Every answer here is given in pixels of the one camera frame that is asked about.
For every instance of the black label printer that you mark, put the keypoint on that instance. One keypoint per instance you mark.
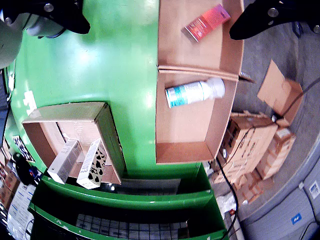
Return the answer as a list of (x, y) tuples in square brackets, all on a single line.
[(23, 170)]

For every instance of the red Secret W box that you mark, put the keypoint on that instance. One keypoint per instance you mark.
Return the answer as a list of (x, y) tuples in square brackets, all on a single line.
[(207, 22)]

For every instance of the flat cardboard sheet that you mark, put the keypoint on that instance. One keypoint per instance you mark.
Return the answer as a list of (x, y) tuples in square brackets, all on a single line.
[(277, 92)]

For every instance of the white wall notice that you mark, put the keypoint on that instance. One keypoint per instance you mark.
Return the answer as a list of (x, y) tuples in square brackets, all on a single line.
[(314, 190)]

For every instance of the white bottle teal cap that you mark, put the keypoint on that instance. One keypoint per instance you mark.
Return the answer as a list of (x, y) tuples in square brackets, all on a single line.
[(190, 93)]

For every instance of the green metal rack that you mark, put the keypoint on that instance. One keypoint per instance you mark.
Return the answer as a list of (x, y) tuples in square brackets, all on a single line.
[(150, 197)]

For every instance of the open cardboard box with bottle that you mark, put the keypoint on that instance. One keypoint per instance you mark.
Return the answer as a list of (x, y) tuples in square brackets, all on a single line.
[(185, 130)]

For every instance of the white tube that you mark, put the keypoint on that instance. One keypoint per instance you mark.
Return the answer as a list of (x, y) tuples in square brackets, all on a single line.
[(239, 231)]

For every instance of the clear plastic wrap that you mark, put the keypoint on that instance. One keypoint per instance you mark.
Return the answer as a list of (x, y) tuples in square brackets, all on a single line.
[(226, 205)]

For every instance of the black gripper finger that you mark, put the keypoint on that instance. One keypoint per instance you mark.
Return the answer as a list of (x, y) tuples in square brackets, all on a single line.
[(262, 17), (62, 15)]

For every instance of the shallow cardboard tray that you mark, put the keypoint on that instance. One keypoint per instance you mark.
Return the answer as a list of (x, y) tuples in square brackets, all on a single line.
[(110, 135)]

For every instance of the printed cardboard carton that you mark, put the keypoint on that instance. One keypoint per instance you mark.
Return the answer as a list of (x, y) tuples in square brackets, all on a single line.
[(245, 150)]

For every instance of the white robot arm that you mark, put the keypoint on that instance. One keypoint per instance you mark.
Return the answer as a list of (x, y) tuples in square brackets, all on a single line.
[(10, 45)]

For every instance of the tall white carton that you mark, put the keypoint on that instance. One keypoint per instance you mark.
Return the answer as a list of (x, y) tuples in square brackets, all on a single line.
[(65, 162)]

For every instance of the small stacked cardboard cartons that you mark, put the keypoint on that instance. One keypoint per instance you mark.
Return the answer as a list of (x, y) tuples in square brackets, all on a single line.
[(252, 187)]

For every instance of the blue wall sign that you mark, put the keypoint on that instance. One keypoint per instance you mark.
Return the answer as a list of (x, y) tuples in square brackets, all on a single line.
[(296, 219)]

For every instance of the white cow print carton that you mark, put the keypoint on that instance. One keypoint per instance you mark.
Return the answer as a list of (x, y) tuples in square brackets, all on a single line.
[(92, 165)]

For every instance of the black stand base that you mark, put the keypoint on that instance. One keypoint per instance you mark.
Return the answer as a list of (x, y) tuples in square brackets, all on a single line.
[(298, 30)]

